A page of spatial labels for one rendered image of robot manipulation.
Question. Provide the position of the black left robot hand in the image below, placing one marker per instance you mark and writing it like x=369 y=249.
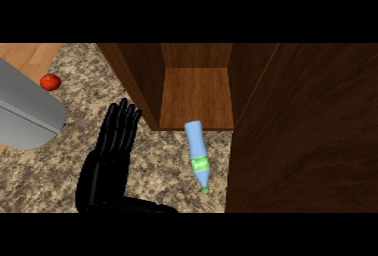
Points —
x=109 y=163

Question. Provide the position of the blue water bottle green label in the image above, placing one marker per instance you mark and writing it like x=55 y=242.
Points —
x=198 y=155

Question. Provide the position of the brown wooden cabinet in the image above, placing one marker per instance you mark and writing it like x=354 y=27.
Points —
x=195 y=96

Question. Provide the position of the dark brown cabinet door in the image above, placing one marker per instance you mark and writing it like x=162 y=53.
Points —
x=304 y=133

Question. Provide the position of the grey rounded appliance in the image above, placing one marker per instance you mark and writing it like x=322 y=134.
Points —
x=26 y=113

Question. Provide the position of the red tomato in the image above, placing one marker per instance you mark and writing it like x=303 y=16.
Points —
x=50 y=82

